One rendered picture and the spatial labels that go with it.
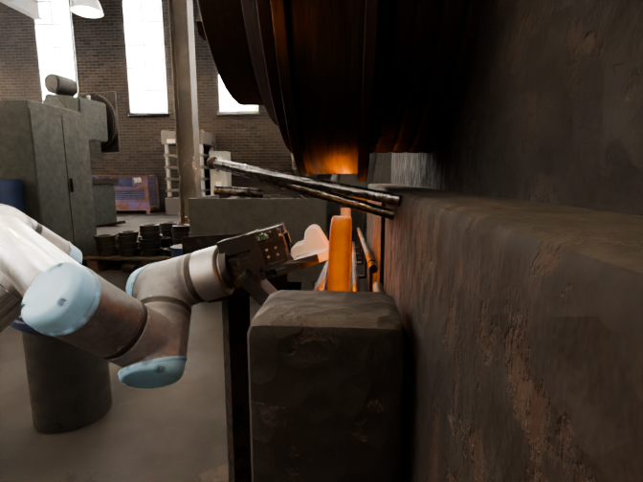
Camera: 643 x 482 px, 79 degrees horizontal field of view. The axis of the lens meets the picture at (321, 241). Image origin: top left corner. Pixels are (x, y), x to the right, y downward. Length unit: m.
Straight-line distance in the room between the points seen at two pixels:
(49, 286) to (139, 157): 11.41
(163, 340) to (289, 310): 0.40
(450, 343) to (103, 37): 12.77
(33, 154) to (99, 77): 8.86
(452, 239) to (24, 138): 3.93
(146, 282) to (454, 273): 0.61
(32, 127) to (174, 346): 3.46
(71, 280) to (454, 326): 0.49
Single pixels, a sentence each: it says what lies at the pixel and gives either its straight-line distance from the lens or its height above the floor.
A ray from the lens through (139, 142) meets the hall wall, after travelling 11.99.
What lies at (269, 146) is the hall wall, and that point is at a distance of 10.75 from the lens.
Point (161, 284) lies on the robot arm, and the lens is 0.70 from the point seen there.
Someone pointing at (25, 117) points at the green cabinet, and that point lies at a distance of 4.02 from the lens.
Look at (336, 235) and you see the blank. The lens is 0.60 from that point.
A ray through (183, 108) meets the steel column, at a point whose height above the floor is 2.10.
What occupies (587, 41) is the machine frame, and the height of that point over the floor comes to 0.94.
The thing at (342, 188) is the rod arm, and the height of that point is 0.88.
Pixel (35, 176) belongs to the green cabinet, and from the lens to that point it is 3.97.
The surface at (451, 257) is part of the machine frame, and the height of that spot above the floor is 0.85.
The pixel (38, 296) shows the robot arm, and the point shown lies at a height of 0.74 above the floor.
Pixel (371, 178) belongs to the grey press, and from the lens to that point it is 3.40.
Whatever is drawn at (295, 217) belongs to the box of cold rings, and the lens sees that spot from 2.90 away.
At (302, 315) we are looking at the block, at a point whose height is 0.80.
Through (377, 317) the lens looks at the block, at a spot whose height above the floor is 0.80.
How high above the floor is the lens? 0.88
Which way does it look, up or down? 9 degrees down
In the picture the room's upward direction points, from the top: straight up
